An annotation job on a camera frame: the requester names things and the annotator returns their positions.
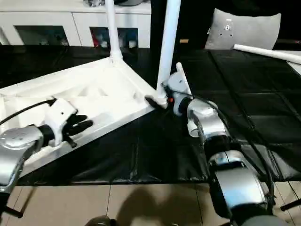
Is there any grey cushion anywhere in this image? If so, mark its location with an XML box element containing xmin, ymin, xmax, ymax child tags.
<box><xmin>206</xmin><ymin>8</ymin><xmax>282</xmax><ymax>50</ymax></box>

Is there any black work mat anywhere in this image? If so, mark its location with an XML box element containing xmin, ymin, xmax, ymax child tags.
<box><xmin>0</xmin><ymin>45</ymin><xmax>301</xmax><ymax>185</ymax></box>

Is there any dark cabled device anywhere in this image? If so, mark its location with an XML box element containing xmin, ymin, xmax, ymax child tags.
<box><xmin>85</xmin><ymin>0</ymin><xmax>151</xmax><ymax>8</ymax></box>

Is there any white flat board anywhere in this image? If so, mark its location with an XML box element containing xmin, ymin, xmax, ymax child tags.
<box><xmin>282</xmin><ymin>49</ymin><xmax>301</xmax><ymax>77</ymax></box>

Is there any white glass-door cabinet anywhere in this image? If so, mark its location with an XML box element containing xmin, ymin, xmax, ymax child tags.
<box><xmin>0</xmin><ymin>0</ymin><xmax>152</xmax><ymax>48</ymax></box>

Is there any white plastic table leg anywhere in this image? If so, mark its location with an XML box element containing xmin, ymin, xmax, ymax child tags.
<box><xmin>175</xmin><ymin>62</ymin><xmax>193</xmax><ymax>95</ymax></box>
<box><xmin>104</xmin><ymin>0</ymin><xmax>124</xmax><ymax>64</ymax></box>
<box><xmin>233</xmin><ymin>43</ymin><xmax>301</xmax><ymax>65</ymax></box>
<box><xmin>155</xmin><ymin>0</ymin><xmax>182</xmax><ymax>106</ymax></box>

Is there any black metal frame bar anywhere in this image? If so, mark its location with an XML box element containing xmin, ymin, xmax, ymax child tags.
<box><xmin>0</xmin><ymin>202</ymin><xmax>24</xmax><ymax>218</ymax></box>
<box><xmin>280</xmin><ymin>198</ymin><xmax>301</xmax><ymax>211</ymax></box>

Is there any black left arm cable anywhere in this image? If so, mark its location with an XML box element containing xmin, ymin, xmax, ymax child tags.
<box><xmin>0</xmin><ymin>98</ymin><xmax>57</xmax><ymax>128</ymax></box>

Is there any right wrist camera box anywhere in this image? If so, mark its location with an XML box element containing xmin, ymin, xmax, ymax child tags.
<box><xmin>167</xmin><ymin>72</ymin><xmax>192</xmax><ymax>116</ymax></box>

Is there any black sofa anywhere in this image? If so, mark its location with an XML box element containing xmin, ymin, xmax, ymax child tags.
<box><xmin>150</xmin><ymin>0</ymin><xmax>301</xmax><ymax>50</ymax></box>

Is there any white plastic table top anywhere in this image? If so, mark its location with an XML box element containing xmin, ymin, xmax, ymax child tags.
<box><xmin>0</xmin><ymin>56</ymin><xmax>167</xmax><ymax>177</ymax></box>

